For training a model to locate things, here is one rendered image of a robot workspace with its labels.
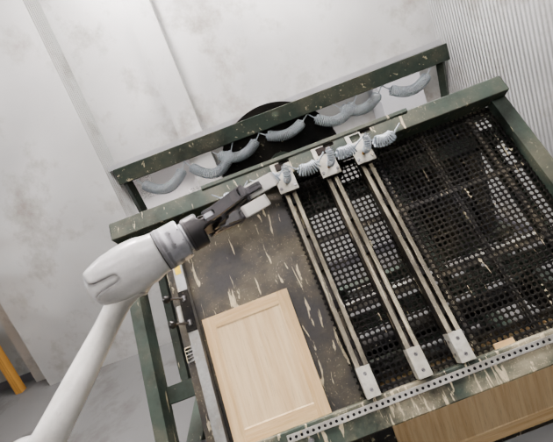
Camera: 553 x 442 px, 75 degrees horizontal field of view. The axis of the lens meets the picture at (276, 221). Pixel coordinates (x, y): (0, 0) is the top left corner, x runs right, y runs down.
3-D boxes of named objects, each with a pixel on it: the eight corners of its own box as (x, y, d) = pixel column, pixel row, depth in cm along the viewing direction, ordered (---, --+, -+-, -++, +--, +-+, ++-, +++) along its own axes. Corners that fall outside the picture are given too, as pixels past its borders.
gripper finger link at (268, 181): (241, 188, 74) (241, 187, 73) (270, 172, 75) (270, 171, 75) (249, 200, 73) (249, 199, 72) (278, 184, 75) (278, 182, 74)
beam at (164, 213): (121, 246, 195) (111, 240, 185) (118, 230, 198) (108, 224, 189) (501, 101, 195) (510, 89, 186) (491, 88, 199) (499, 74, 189)
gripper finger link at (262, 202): (247, 217, 85) (247, 218, 86) (271, 203, 87) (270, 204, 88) (240, 207, 86) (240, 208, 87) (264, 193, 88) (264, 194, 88)
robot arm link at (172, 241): (168, 266, 70) (196, 250, 71) (146, 227, 71) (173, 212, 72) (175, 272, 78) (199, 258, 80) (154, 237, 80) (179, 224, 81)
